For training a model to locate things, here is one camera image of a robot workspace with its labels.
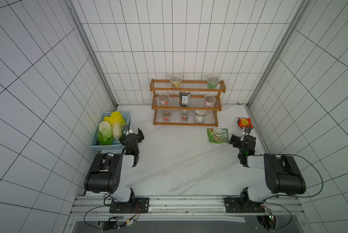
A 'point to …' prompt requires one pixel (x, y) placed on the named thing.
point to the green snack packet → (217, 135)
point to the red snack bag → (243, 122)
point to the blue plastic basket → (127, 116)
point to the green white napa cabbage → (105, 135)
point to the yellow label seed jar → (175, 81)
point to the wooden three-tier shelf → (194, 103)
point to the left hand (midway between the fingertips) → (131, 132)
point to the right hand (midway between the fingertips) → (235, 133)
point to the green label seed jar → (212, 82)
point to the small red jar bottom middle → (184, 115)
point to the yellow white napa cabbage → (117, 123)
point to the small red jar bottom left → (166, 114)
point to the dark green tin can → (184, 98)
